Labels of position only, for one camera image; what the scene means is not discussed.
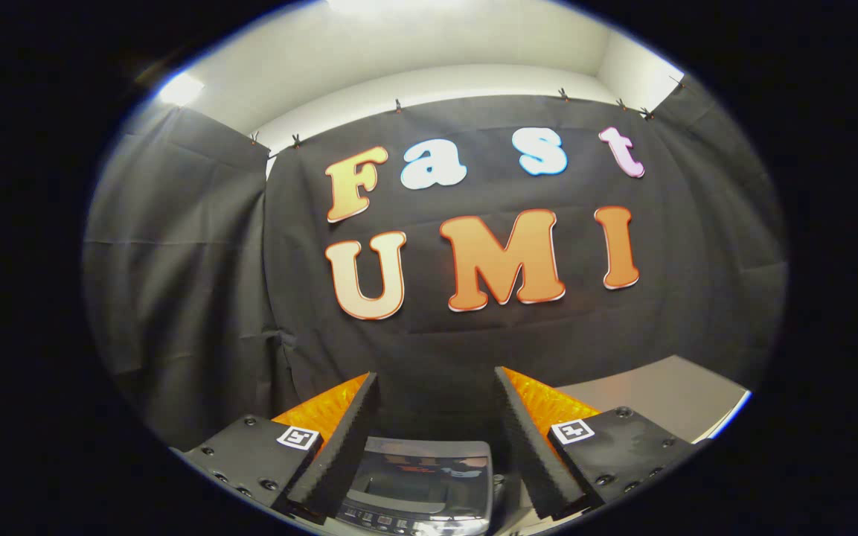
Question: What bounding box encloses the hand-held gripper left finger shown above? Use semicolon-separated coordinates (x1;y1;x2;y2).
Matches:
168;371;383;526

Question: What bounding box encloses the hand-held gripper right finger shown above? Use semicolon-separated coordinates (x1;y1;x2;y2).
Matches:
493;365;705;520

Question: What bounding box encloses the dark washing machine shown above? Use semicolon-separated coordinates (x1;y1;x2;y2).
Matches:
324;438;528;536

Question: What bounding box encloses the black backdrop cloth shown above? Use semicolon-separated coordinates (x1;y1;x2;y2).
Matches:
83;74;788;451

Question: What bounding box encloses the grey metal cabinet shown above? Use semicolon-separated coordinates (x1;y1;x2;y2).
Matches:
557;355;754;446

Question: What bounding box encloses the ceiling strip light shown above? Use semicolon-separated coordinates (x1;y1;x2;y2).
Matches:
155;71;206;109

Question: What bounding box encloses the ceiling light panel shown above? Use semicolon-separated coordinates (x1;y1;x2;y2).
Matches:
324;0;490;19

